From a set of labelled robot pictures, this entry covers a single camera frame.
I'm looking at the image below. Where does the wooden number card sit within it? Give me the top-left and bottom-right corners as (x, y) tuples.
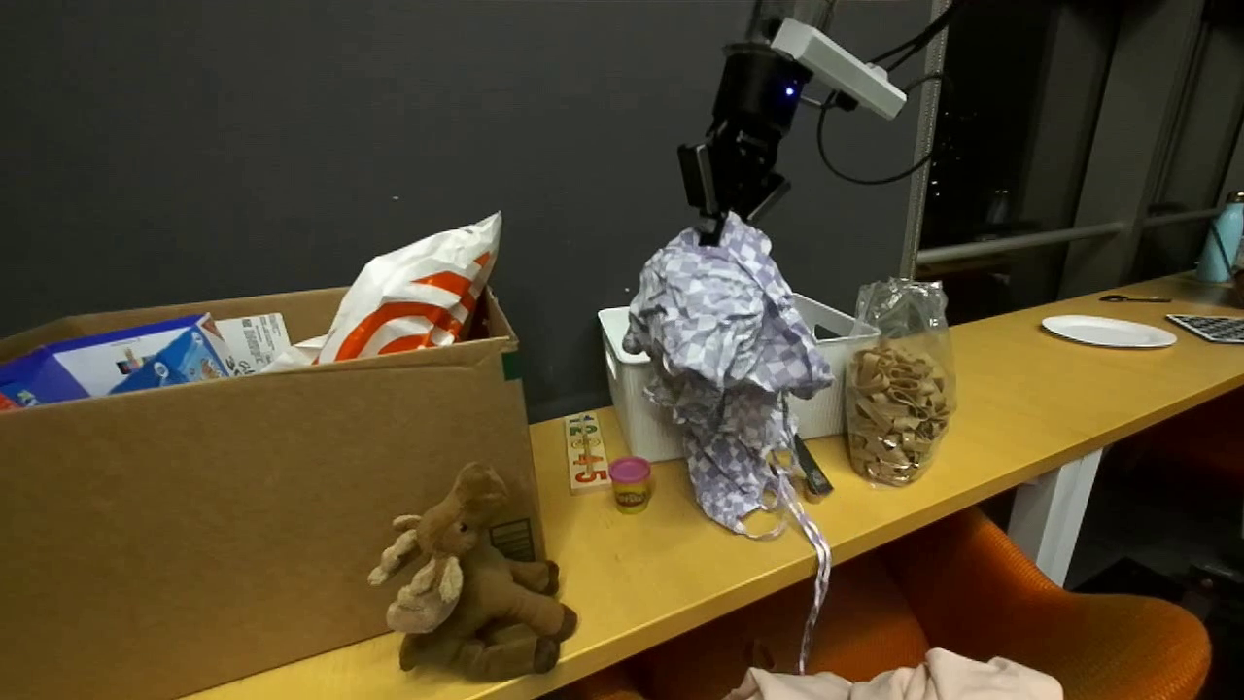
(558, 408), (615, 497)

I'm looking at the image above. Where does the grey keyboard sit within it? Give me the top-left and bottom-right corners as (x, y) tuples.
(1161, 307), (1244, 350)

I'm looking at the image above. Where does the black cable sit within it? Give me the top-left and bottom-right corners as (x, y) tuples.
(812, 0), (964, 193)

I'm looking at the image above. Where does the orange fabric chair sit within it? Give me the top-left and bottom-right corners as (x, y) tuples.
(567, 506), (1218, 700)

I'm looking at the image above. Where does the white plastic basket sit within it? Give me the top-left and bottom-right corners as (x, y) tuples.
(596, 288), (883, 467)

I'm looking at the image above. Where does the blue printed carton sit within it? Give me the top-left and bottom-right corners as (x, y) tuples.
(0, 311), (237, 412)

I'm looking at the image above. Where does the white table leg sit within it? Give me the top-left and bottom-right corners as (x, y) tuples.
(1008, 445), (1109, 593)

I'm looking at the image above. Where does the teal bottle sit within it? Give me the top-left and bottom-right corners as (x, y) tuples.
(1192, 185), (1244, 288)

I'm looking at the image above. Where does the brown moose plush toy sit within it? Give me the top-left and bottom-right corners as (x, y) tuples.
(364, 458), (581, 686)

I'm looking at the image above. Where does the white paper package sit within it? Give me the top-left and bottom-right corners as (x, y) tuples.
(209, 307), (325, 383)

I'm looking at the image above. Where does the purple white checked clothing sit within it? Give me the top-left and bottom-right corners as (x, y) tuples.
(616, 211), (838, 677)

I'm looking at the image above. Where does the white plate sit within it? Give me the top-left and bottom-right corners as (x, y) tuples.
(1037, 311), (1180, 355)

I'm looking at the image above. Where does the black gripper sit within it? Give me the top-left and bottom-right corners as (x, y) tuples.
(672, 122), (796, 249)

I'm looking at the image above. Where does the white orange plastic bag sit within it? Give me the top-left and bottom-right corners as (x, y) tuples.
(314, 211), (505, 370)

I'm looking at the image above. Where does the large cardboard box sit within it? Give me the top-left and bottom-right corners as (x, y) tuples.
(0, 283), (549, 700)

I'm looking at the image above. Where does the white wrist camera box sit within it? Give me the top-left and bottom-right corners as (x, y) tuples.
(769, 17), (908, 123)

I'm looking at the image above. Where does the grey vertical post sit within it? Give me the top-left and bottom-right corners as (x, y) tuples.
(896, 0), (957, 283)

